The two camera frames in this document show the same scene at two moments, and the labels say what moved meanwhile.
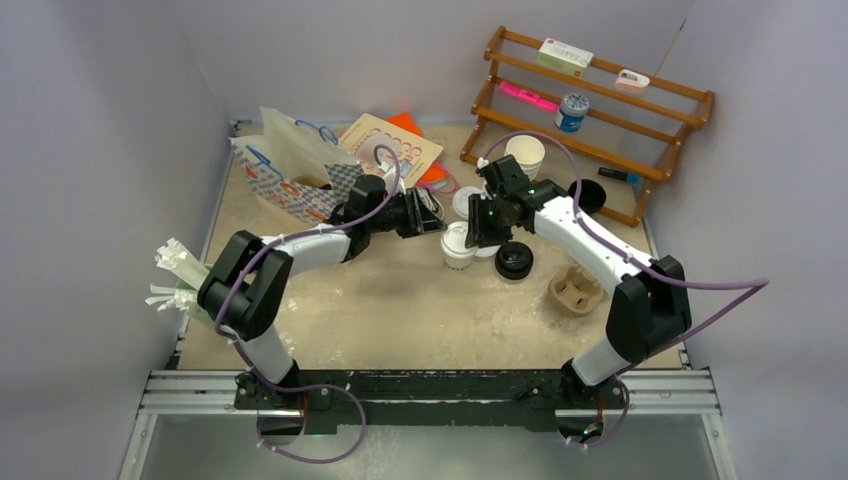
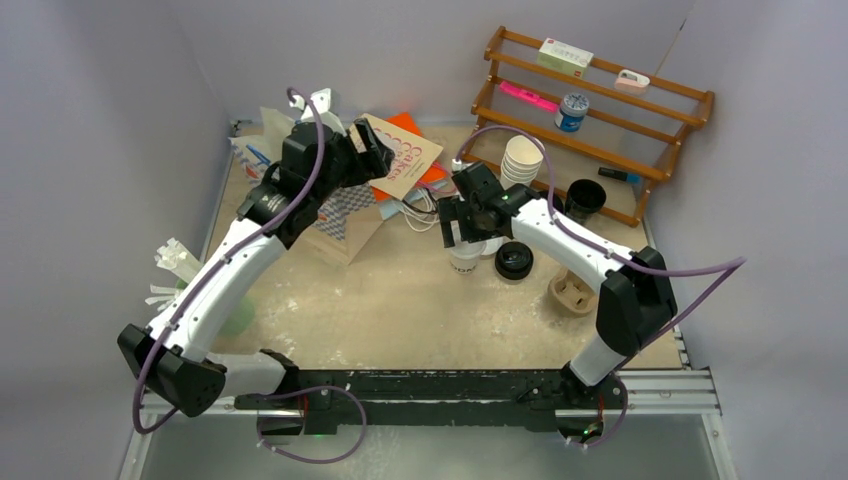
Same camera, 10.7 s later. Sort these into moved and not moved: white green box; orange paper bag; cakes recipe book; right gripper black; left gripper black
Moved: right gripper black; left gripper black
Not moved: white green box; orange paper bag; cakes recipe book
